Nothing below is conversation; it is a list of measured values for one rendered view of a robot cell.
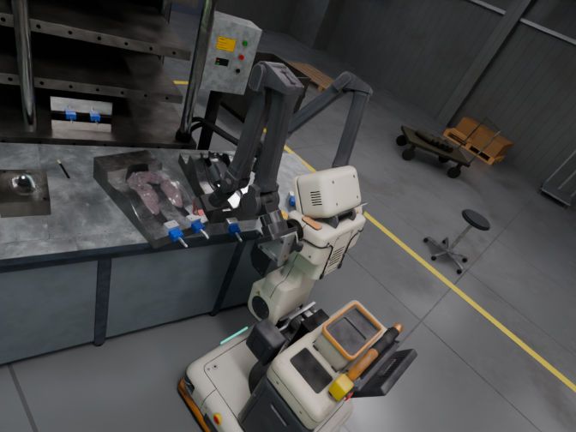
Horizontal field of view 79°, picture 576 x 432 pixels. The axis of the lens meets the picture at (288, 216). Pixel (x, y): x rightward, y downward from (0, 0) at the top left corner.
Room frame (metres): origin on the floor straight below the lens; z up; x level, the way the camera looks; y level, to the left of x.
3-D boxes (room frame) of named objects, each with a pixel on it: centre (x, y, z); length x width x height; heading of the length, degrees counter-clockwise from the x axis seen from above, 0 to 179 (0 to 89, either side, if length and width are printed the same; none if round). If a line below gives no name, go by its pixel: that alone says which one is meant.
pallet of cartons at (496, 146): (8.03, -3.04, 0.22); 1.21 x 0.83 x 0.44; 59
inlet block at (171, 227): (1.00, 0.37, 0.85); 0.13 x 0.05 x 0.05; 63
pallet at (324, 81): (7.59, 0.68, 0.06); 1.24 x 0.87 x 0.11; 60
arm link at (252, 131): (1.00, 0.21, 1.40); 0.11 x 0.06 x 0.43; 149
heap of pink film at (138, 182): (1.17, 0.58, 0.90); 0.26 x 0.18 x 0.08; 63
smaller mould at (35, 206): (0.90, 0.95, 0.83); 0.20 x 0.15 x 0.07; 45
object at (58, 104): (1.66, 1.35, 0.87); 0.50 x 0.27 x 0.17; 45
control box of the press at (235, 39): (2.13, 0.75, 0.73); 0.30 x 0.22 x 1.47; 135
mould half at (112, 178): (1.17, 0.59, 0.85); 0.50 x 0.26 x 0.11; 63
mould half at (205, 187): (1.48, 0.40, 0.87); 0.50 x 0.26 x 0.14; 45
